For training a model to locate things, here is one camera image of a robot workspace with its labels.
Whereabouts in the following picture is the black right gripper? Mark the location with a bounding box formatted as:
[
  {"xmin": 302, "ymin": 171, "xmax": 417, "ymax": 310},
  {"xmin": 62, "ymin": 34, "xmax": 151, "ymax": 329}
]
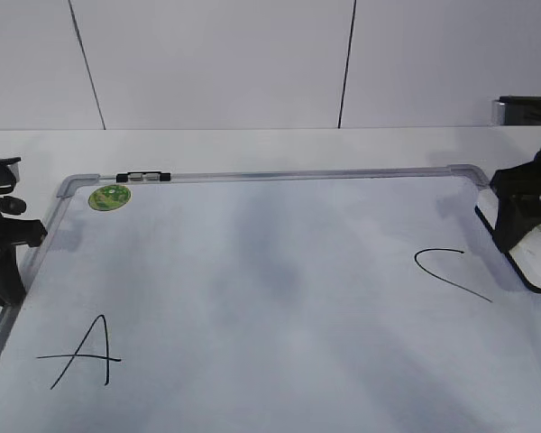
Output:
[{"xmin": 490, "ymin": 148, "xmax": 541, "ymax": 253}]

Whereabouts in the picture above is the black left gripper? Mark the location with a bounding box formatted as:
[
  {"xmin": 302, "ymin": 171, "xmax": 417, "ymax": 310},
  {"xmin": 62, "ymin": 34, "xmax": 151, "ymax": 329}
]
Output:
[{"xmin": 0, "ymin": 180, "xmax": 48, "ymax": 307}]

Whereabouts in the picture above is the white rectangular whiteboard eraser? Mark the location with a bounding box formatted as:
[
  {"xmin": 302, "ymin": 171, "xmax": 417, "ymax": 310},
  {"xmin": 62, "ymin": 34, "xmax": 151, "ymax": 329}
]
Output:
[{"xmin": 475, "ymin": 189, "xmax": 541, "ymax": 293}]

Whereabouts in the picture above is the green round magnet sticker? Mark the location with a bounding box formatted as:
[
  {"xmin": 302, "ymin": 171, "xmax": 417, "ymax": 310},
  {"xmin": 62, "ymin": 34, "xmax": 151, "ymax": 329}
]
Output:
[{"xmin": 87, "ymin": 184, "xmax": 132, "ymax": 212}]

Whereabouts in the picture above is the black silver board hanger clip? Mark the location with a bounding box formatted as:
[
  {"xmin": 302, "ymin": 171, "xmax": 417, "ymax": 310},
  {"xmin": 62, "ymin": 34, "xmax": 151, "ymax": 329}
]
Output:
[{"xmin": 115, "ymin": 171, "xmax": 171, "ymax": 183}]

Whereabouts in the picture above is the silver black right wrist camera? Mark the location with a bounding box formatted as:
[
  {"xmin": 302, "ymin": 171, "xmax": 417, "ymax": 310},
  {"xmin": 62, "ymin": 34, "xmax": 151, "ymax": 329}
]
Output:
[{"xmin": 491, "ymin": 96, "xmax": 541, "ymax": 126}]

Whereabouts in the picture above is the white whiteboard with aluminium frame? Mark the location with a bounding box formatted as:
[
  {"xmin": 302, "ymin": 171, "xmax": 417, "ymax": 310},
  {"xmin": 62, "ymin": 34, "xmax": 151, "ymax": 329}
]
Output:
[{"xmin": 0, "ymin": 166, "xmax": 541, "ymax": 432}]

